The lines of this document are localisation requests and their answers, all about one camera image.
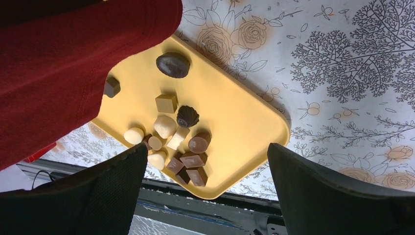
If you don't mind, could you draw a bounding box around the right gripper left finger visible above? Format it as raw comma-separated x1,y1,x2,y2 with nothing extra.
0,143,148,235

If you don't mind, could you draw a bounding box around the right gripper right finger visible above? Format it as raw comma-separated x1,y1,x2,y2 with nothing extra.
267,143,415,235

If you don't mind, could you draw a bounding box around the dark oval chocolate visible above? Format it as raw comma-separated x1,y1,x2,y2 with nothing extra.
156,52,190,78

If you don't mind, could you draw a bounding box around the yellow tray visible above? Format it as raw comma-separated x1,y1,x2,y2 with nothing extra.
93,36,290,200

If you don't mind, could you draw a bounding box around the red hanging garment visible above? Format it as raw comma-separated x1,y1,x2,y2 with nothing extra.
0,0,183,169

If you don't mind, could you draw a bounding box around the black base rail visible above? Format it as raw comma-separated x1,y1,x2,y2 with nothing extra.
16,159,288,235

